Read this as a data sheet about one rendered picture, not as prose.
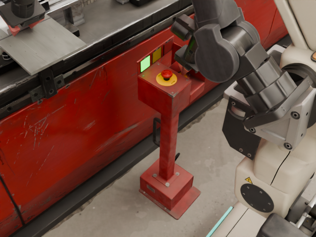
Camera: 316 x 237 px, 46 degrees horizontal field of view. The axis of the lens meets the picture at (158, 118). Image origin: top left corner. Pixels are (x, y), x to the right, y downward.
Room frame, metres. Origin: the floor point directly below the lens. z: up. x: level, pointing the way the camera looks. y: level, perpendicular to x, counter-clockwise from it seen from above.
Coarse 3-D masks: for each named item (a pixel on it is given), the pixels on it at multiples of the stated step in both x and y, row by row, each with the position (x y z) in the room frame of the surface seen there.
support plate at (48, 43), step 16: (48, 16) 0.98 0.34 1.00; (0, 32) 0.89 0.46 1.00; (32, 32) 0.90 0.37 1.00; (48, 32) 0.90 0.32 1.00; (64, 32) 0.90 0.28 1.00; (16, 48) 0.82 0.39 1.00; (32, 48) 0.82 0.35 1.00; (48, 48) 0.82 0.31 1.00; (64, 48) 0.83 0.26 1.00; (80, 48) 0.83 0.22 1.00; (32, 64) 0.76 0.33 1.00; (48, 64) 0.76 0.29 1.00
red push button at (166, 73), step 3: (162, 72) 0.96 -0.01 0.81; (165, 72) 0.96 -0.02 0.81; (168, 72) 0.96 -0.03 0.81; (171, 72) 0.96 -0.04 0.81; (162, 75) 0.95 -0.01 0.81; (165, 75) 0.94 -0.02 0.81; (168, 75) 0.95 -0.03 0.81; (171, 75) 0.95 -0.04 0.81; (165, 78) 0.94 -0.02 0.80; (168, 78) 0.94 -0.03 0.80
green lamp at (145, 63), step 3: (147, 57) 1.01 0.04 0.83; (144, 60) 0.99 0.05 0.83; (147, 60) 1.01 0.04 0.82; (141, 63) 0.98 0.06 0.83; (144, 63) 0.99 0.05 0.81; (147, 63) 1.01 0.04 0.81; (141, 66) 0.98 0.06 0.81; (144, 66) 0.99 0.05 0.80; (147, 66) 1.01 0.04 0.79; (141, 69) 0.98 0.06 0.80; (144, 69) 0.99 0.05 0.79
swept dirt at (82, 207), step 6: (210, 108) 1.57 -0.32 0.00; (204, 114) 1.52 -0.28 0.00; (198, 120) 1.47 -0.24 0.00; (186, 126) 1.42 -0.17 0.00; (180, 132) 1.37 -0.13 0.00; (108, 186) 1.00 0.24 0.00; (102, 192) 0.97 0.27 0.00; (84, 204) 0.90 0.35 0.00; (78, 210) 0.87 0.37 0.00; (60, 222) 0.80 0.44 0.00; (54, 228) 0.77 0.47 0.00
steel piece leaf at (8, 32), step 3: (0, 18) 0.96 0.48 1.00; (0, 21) 0.94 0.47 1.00; (3, 21) 0.95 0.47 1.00; (0, 24) 0.93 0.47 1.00; (3, 24) 0.93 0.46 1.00; (6, 24) 0.93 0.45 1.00; (0, 27) 0.91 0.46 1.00; (3, 27) 0.91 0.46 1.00; (6, 27) 0.91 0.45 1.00; (21, 27) 0.91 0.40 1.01; (24, 27) 0.91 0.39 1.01; (27, 27) 0.92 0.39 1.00; (3, 30) 0.90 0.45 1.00; (6, 30) 0.90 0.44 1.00; (9, 30) 0.88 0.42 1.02; (21, 30) 0.90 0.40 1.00; (6, 33) 0.89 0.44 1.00; (9, 33) 0.88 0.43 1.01
